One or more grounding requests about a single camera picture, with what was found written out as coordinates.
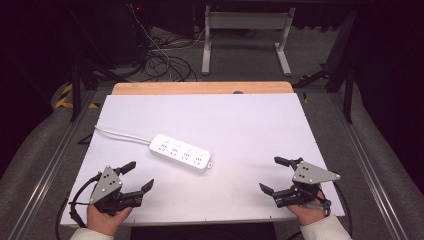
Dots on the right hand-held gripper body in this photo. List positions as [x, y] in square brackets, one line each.
[310, 175]

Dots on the black metal stand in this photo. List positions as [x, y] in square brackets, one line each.
[348, 86]
[76, 90]

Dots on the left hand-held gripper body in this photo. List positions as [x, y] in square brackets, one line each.
[106, 186]

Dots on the person's left hand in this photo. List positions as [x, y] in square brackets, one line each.
[103, 222]

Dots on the dark equipment box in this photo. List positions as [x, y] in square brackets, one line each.
[128, 33]

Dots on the white metal desk frame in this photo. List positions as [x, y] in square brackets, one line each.
[246, 20]

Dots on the aluminium rail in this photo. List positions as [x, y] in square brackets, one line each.
[366, 170]
[43, 181]

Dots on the yellow black hazard tape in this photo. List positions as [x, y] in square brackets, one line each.
[65, 96]

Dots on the white power strip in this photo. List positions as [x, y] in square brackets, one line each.
[181, 154]

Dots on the person's right hand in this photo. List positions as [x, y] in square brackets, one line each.
[308, 213]

